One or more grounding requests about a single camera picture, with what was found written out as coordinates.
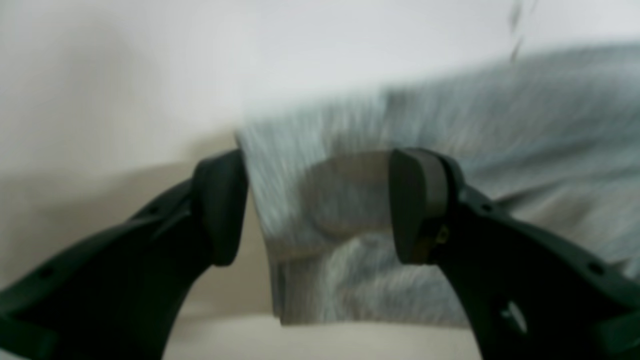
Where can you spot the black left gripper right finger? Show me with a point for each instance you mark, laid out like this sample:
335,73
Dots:
528,294

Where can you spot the grey T-shirt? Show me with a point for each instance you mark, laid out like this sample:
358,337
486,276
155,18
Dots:
552,139

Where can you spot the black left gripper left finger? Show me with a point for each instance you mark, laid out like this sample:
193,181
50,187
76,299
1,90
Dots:
116,294

